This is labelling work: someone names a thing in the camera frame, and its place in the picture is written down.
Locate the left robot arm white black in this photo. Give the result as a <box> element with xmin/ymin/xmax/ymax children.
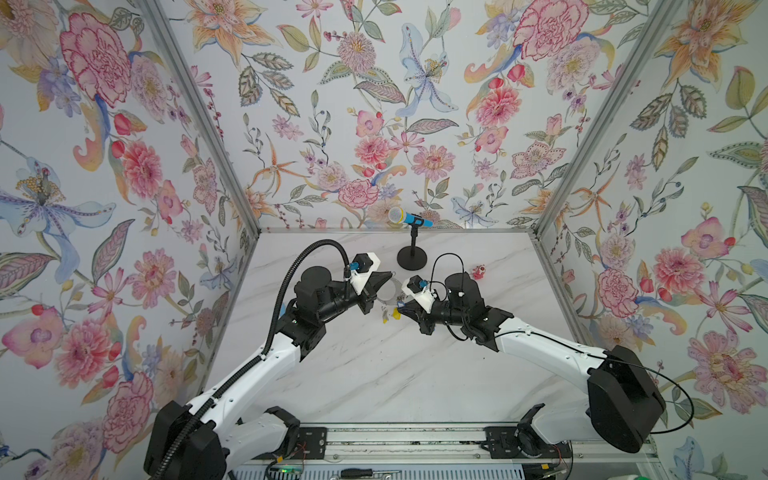
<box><xmin>144</xmin><ymin>266</ymin><xmax>393</xmax><ymax>479</ymax></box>

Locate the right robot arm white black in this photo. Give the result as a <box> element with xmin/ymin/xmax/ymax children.
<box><xmin>399</xmin><ymin>273</ymin><xmax>666</xmax><ymax>453</ymax></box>

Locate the black microphone stand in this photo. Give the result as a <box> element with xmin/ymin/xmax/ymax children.
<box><xmin>397</xmin><ymin>225</ymin><xmax>428</xmax><ymax>271</ymax></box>

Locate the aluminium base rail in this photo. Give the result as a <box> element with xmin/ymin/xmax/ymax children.
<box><xmin>227</xmin><ymin>422</ymin><xmax>661</xmax><ymax>466</ymax></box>

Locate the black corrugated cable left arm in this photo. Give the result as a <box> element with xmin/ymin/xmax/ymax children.
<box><xmin>149</xmin><ymin>238</ymin><xmax>352</xmax><ymax>480</ymax></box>

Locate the black screwdriver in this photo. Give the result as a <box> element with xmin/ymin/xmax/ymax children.
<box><xmin>338</xmin><ymin>468</ymin><xmax>400</xmax><ymax>480</ymax></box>

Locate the small red toy figure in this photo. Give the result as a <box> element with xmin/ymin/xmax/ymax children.
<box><xmin>471</xmin><ymin>265</ymin><xmax>486</xmax><ymax>281</ymax></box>

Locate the toy microphone blue yellow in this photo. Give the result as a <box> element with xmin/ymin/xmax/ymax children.
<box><xmin>388</xmin><ymin>207</ymin><xmax>433</xmax><ymax>228</ymax></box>

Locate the metal keyring with red handle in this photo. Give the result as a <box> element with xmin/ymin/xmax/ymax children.
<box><xmin>376</xmin><ymin>277</ymin><xmax>403</xmax><ymax>307</ymax></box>

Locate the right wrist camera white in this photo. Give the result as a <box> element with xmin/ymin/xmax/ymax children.
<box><xmin>398</xmin><ymin>275</ymin><xmax>438</xmax><ymax>315</ymax></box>

